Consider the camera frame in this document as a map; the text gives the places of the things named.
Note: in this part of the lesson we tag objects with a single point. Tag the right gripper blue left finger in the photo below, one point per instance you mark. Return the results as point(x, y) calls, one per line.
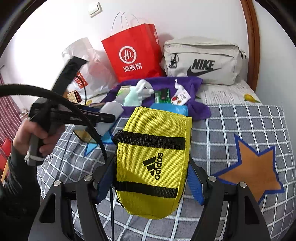
point(103, 180)

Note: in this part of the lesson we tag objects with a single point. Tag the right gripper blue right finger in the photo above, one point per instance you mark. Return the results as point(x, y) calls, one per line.
point(194, 179)

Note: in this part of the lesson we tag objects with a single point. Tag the yellow adidas pouch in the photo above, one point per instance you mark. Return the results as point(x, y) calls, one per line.
point(152, 157)

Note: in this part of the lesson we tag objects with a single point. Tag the white foam sponge block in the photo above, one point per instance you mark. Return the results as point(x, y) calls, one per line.
point(108, 114)

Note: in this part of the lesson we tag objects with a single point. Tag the blue tissue pack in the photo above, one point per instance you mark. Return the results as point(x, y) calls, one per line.
point(178, 109)

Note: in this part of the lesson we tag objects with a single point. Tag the green tea leaf pouch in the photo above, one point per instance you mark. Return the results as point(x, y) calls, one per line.
point(123, 91)

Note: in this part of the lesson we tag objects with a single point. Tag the green wet wipes pack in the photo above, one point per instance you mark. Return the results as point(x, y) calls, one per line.
point(162, 96)

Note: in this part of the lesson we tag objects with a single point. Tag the white mesh bag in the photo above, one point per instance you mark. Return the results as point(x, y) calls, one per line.
point(120, 98)

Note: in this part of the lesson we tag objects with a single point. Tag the white mint glove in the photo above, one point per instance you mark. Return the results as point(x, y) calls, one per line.
point(138, 93)

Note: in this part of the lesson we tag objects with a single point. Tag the small brown patterned box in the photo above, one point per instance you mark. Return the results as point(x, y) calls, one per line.
point(74, 97)

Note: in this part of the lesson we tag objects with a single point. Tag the white miniso plastic bag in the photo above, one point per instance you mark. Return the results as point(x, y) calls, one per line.
point(94, 77)

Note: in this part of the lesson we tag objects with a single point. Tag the purple towel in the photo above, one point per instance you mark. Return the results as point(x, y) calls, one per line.
point(196, 110)

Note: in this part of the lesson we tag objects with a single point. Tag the white persimmon snack packet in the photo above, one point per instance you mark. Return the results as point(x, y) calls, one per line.
point(181, 97)

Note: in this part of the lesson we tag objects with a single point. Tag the red paper shopping bag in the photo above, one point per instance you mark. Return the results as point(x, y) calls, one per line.
point(135, 53)

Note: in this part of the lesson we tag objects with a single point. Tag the beige nike waist bag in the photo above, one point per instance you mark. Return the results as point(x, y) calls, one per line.
point(215, 61)

